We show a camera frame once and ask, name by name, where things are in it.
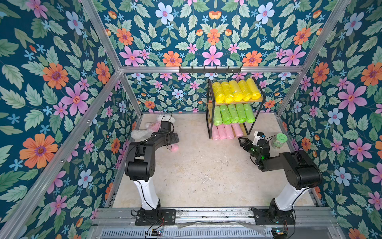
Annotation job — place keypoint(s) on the green trash bag roll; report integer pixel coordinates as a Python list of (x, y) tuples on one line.
[(241, 113), (250, 118), (217, 118), (233, 112), (225, 115)]

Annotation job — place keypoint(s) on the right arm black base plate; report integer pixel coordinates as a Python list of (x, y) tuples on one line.
[(273, 216)]

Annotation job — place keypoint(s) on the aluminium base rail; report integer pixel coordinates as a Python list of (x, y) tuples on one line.
[(305, 222)]

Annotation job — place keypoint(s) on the wooden shelf with black frame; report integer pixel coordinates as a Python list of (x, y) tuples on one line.
[(211, 103)]

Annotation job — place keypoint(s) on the yellow trash bag roll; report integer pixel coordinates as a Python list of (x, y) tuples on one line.
[(218, 92), (253, 88), (236, 91), (247, 94), (229, 97)]

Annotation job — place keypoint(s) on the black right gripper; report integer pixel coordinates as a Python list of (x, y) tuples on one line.
[(249, 146)]

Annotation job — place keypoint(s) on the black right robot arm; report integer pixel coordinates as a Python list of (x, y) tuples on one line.
[(300, 171)]

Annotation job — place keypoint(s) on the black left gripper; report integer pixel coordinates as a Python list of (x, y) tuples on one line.
[(174, 139)]

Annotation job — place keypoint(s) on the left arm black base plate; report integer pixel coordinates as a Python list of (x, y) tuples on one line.
[(155, 217)]

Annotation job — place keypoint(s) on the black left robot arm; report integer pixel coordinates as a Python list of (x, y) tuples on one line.
[(140, 162)]

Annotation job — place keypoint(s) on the black wall hook rail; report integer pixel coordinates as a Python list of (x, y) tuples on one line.
[(216, 69)]

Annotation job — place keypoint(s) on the white pink plush toy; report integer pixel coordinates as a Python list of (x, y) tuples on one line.
[(151, 127)]

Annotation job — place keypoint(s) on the pink trash bag roll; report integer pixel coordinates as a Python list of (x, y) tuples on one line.
[(237, 130), (214, 133), (229, 131), (222, 131), (174, 147)]

